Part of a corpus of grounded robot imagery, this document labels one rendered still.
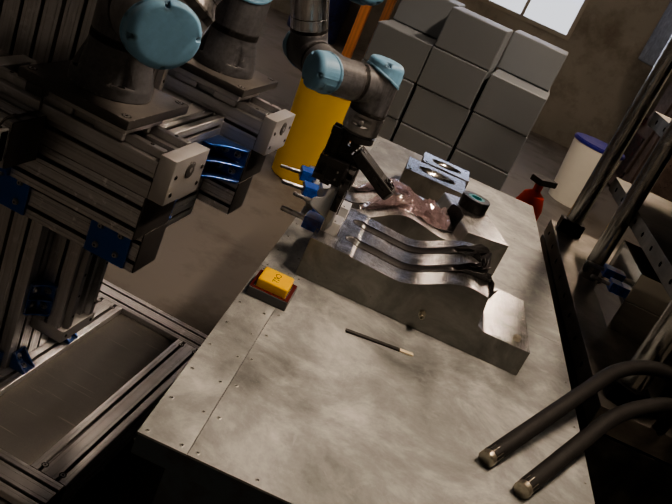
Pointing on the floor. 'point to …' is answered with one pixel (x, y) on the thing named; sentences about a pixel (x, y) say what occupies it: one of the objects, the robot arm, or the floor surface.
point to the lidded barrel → (578, 168)
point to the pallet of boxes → (464, 85)
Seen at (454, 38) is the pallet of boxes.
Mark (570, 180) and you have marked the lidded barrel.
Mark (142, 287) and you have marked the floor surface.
